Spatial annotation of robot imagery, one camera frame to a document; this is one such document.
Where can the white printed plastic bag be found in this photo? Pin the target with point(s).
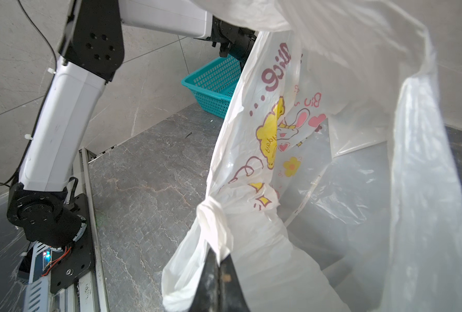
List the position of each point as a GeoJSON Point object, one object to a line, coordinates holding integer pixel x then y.
{"type": "Point", "coordinates": [332, 186]}

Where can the teal plastic basket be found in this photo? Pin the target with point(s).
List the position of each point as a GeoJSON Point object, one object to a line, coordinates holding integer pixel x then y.
{"type": "Point", "coordinates": [213, 85]}

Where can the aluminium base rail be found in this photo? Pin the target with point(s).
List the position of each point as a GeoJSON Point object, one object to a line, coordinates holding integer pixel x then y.
{"type": "Point", "coordinates": [33, 277]}

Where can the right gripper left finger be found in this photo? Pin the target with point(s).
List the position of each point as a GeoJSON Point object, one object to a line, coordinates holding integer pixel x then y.
{"type": "Point", "coordinates": [206, 297]}

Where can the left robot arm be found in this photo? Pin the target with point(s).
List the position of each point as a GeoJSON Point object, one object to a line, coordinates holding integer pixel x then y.
{"type": "Point", "coordinates": [90, 53]}

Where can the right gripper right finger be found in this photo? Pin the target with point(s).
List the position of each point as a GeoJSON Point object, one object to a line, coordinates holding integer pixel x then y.
{"type": "Point", "coordinates": [231, 298]}

